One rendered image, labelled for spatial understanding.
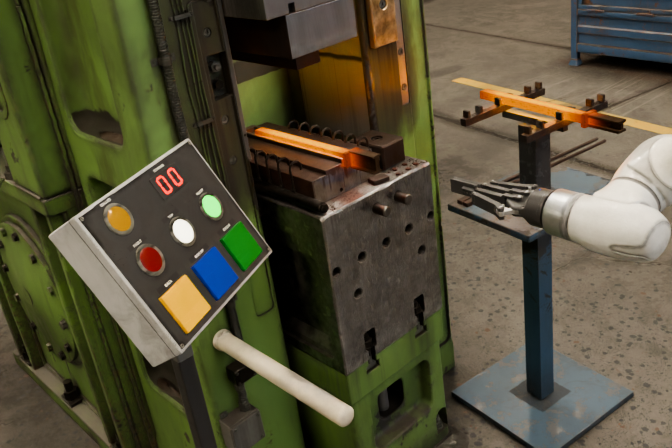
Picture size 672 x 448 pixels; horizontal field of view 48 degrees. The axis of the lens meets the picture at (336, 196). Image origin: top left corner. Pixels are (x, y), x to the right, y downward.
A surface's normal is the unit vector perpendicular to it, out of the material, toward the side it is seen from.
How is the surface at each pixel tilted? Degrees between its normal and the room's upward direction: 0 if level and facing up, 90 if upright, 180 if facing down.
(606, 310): 0
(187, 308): 60
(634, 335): 0
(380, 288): 90
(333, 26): 90
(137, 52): 90
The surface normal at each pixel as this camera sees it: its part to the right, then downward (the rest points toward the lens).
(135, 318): -0.37, 0.44
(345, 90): -0.72, 0.37
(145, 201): 0.73, -0.41
